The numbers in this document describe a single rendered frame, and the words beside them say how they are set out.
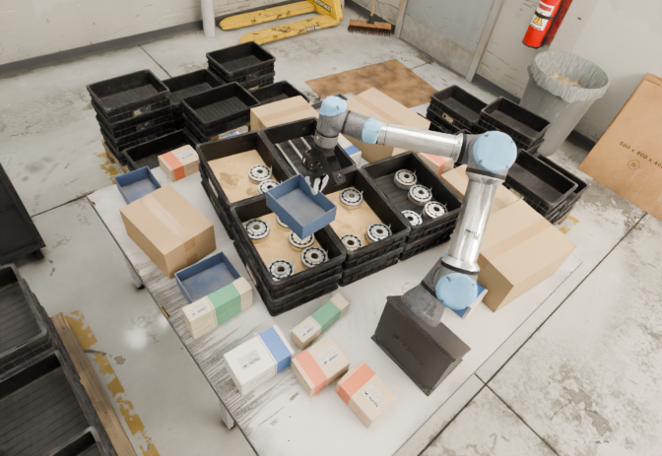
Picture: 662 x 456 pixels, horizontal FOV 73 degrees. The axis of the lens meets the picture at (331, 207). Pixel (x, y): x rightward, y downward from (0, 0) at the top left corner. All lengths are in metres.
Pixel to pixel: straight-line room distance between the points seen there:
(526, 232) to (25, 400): 2.06
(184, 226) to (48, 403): 0.83
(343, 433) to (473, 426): 1.05
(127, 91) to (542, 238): 2.57
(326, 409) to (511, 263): 0.88
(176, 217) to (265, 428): 0.84
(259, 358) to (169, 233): 0.59
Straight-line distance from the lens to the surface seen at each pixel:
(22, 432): 2.11
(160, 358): 2.50
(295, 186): 1.63
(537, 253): 1.98
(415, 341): 1.55
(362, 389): 1.58
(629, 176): 4.15
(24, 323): 2.19
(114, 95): 3.23
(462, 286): 1.39
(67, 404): 2.09
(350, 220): 1.89
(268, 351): 1.58
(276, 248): 1.76
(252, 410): 1.61
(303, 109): 2.39
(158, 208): 1.90
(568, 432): 2.74
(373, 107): 2.42
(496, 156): 1.35
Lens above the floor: 2.22
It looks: 46 degrees down
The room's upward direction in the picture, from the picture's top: 10 degrees clockwise
